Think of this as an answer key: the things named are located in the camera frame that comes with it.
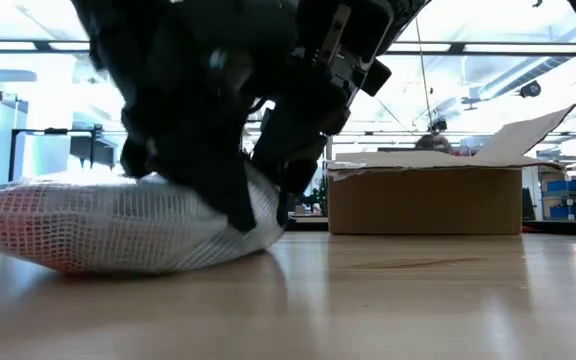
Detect person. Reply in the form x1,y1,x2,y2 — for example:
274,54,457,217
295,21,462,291
413,133,454,154

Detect clear zip pouch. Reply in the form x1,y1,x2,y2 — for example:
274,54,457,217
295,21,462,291
0,163,287,276

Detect thin hanging cable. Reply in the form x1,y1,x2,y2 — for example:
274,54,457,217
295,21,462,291
414,17,438,132

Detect brown cardboard shipping box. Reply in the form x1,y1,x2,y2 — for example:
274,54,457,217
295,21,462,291
326,103,576,237

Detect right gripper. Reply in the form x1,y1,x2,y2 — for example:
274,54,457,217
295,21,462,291
250,0,394,201

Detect black aluminium table frame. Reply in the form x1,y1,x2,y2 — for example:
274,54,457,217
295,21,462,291
286,215,576,239

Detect blue storage bins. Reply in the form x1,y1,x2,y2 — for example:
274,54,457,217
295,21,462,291
542,178,576,221

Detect black background frame stand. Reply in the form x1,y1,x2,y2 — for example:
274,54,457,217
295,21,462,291
6,128,119,182

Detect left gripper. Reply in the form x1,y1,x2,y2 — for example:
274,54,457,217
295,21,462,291
117,29,274,235

